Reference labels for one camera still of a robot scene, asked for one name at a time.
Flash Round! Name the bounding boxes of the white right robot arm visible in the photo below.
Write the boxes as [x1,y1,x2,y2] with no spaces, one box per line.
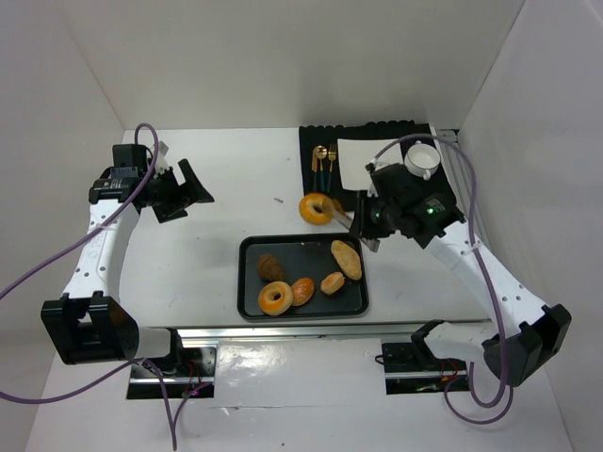
[350,162,572,387]

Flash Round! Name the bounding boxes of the gold spoon teal handle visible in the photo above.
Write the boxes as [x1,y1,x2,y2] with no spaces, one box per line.
[312,145,328,193]

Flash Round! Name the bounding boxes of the round orange bun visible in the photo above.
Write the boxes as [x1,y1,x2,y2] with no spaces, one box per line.
[291,278,315,306]

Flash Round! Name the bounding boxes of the orange glazed donut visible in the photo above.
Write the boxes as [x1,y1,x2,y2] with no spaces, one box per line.
[299,193,335,226]
[258,282,294,316]

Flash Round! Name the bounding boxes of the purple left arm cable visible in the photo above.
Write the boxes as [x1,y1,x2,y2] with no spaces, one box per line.
[0,122,208,451]

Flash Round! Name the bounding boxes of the dark brown croissant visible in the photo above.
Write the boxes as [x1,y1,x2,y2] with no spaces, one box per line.
[256,254,285,282]

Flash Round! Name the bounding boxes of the aluminium rail frame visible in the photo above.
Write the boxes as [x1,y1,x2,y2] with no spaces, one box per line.
[435,127,472,208]

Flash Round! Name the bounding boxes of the long tan bread loaf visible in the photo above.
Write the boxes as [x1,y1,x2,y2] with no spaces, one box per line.
[331,240,363,281]

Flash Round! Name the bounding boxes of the small round bread roll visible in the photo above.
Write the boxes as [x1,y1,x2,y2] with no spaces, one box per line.
[320,272,345,296]

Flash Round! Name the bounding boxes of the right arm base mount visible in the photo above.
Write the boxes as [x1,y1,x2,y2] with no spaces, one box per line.
[374,343,468,396]

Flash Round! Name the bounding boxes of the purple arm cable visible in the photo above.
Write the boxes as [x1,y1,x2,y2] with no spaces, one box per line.
[0,122,208,451]
[369,133,514,425]

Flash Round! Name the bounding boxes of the white teacup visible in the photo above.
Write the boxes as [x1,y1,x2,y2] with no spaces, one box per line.
[403,141,441,181]

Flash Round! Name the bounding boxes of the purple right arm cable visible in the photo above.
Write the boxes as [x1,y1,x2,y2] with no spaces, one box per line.
[369,133,514,425]

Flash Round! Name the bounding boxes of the black baking tray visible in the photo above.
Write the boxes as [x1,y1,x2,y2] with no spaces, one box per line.
[236,233,369,322]

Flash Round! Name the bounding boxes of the gold fork teal handle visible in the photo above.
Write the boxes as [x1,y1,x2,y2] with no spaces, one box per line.
[320,143,337,193]

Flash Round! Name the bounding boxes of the metal tongs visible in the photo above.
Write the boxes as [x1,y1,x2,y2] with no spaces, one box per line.
[323,196,380,252]

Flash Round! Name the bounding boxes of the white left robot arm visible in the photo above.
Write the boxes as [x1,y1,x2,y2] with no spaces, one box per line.
[41,144,214,364]

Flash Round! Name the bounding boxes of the white square plate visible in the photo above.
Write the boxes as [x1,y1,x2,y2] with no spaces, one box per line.
[337,139,392,191]

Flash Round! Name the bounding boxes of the black placemat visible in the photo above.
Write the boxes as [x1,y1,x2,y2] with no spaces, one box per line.
[299,121,432,212]

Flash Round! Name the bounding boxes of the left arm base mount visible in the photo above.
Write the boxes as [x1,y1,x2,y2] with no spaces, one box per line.
[126,345,217,400]

